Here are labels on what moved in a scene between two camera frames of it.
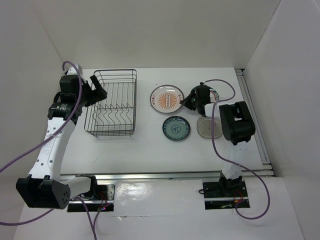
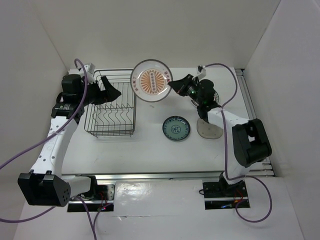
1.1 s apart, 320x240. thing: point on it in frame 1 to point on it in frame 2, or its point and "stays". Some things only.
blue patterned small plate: (176, 128) stays
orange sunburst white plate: (166, 99) to (149, 80)
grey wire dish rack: (115, 114) stays
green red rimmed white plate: (214, 96) stays
